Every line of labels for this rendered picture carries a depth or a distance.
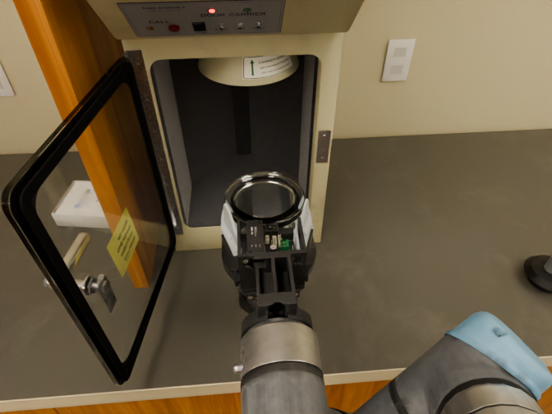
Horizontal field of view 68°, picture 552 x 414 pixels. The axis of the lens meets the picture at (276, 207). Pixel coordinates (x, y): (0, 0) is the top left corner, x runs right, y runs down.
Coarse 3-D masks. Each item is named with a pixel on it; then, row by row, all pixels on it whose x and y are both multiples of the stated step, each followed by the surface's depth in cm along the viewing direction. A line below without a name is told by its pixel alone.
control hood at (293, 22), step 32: (96, 0) 45; (128, 0) 46; (160, 0) 46; (192, 0) 46; (288, 0) 48; (320, 0) 48; (352, 0) 48; (128, 32) 53; (288, 32) 56; (320, 32) 57
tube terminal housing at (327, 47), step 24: (144, 48) 59; (168, 48) 59; (192, 48) 59; (216, 48) 60; (240, 48) 60; (264, 48) 60; (288, 48) 61; (312, 48) 61; (336, 48) 61; (336, 72) 64; (336, 96) 67; (312, 144) 76; (312, 168) 80; (312, 192) 81; (312, 216) 86; (192, 240) 88; (216, 240) 88
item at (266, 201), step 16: (256, 176) 58; (272, 176) 58; (240, 192) 57; (256, 192) 59; (272, 192) 60; (288, 192) 58; (304, 192) 55; (240, 208) 59; (256, 208) 62; (272, 208) 62; (288, 208) 60; (288, 224) 52; (256, 304) 64
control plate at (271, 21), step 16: (224, 0) 47; (240, 0) 47; (256, 0) 47; (272, 0) 47; (128, 16) 49; (144, 16) 49; (160, 16) 49; (176, 16) 50; (192, 16) 50; (208, 16) 50; (224, 16) 50; (240, 16) 51; (256, 16) 51; (272, 16) 51; (144, 32) 53; (160, 32) 54; (176, 32) 54; (192, 32) 54; (208, 32) 54; (224, 32) 55; (240, 32) 55; (256, 32) 55; (272, 32) 55
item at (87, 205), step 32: (128, 96) 58; (96, 128) 50; (128, 128) 59; (32, 160) 39; (64, 160) 44; (96, 160) 51; (128, 160) 60; (64, 192) 44; (96, 192) 51; (128, 192) 60; (64, 224) 45; (96, 224) 52; (128, 224) 61; (160, 224) 75; (32, 256) 41; (64, 256) 45; (96, 256) 52; (128, 256) 62; (160, 256) 76; (128, 288) 63; (128, 320) 64; (96, 352) 55; (128, 352) 64
